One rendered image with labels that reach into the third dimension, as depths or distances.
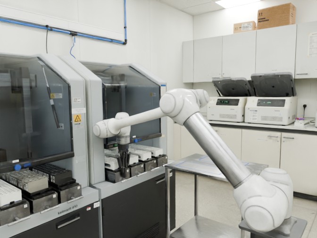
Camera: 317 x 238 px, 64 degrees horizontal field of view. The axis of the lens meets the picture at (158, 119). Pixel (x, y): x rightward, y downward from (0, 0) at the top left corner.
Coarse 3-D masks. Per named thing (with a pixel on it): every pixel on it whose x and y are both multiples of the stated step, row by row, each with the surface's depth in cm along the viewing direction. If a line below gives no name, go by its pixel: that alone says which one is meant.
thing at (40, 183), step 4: (32, 180) 138; (36, 180) 139; (40, 180) 140; (44, 180) 142; (28, 184) 135; (32, 184) 137; (36, 184) 139; (40, 184) 140; (44, 184) 142; (28, 188) 135; (32, 188) 137; (36, 188) 139; (40, 188) 141; (44, 188) 143; (32, 192) 137
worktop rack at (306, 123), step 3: (306, 120) 326; (309, 120) 326; (294, 123) 312; (297, 123) 309; (300, 123) 307; (303, 123) 306; (306, 123) 329; (309, 123) 324; (294, 126) 312; (297, 126) 310; (300, 126) 307; (303, 126) 307; (306, 126) 315
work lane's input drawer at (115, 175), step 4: (120, 168) 180; (108, 172) 177; (112, 172) 175; (116, 172) 175; (120, 172) 177; (128, 172) 183; (108, 176) 178; (112, 176) 175; (116, 176) 174; (120, 176) 177; (128, 176) 183; (116, 180) 174; (120, 180) 177; (124, 180) 174
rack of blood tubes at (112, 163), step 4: (104, 156) 195; (104, 160) 185; (108, 160) 184; (112, 160) 184; (116, 160) 184; (108, 164) 193; (112, 164) 177; (116, 164) 178; (108, 168) 180; (112, 168) 177; (116, 168) 179
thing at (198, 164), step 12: (192, 156) 209; (204, 156) 209; (168, 168) 184; (180, 168) 178; (192, 168) 177; (204, 168) 177; (216, 168) 177; (252, 168) 176; (264, 168) 176; (168, 180) 186; (168, 192) 187; (168, 204) 188; (168, 216) 189; (168, 228) 190; (180, 228) 201; (192, 228) 201; (204, 228) 201; (216, 228) 201; (228, 228) 201
